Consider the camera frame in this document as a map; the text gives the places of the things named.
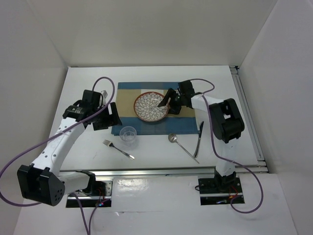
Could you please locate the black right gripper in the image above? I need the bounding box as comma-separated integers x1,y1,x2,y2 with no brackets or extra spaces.
157,88,185,115

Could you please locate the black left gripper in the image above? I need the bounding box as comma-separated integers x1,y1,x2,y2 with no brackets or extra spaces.
92,101,122,131

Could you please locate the silver fork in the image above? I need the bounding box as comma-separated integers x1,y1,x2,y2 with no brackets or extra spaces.
103,140,135,160

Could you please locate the clear drinking glass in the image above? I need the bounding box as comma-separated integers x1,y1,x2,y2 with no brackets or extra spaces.
119,126,137,149

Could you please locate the blue beige checked placemat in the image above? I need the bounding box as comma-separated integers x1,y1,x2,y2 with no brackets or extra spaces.
111,82,198,136

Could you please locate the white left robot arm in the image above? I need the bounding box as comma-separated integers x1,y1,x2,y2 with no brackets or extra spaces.
17,90,122,206

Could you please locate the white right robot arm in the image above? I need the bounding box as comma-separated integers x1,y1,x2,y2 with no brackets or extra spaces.
159,79,245,192

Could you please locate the silver spoon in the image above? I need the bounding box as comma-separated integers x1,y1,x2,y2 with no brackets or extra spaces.
168,133,199,164

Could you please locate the silver table knife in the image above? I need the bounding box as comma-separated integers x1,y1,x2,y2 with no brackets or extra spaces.
193,121,204,158

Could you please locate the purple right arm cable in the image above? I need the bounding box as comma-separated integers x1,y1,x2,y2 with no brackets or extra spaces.
188,78,264,214

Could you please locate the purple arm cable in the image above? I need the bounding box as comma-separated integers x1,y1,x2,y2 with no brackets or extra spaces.
188,78,264,214
0,76,116,235

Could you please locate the right side aluminium rail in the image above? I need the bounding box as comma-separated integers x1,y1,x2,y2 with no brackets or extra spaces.
229,66,267,166

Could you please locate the aluminium rail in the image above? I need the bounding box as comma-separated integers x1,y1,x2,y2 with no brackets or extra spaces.
59,164,269,178
229,66,267,166

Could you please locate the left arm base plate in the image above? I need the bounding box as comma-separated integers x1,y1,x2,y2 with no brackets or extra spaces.
74,179,113,208

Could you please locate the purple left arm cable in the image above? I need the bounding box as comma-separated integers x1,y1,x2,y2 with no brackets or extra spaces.
0,76,116,235

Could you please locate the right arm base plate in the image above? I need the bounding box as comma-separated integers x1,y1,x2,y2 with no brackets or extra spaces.
195,177,245,206

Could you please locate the front aluminium rail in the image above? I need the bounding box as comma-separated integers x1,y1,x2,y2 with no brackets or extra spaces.
59,164,269,178

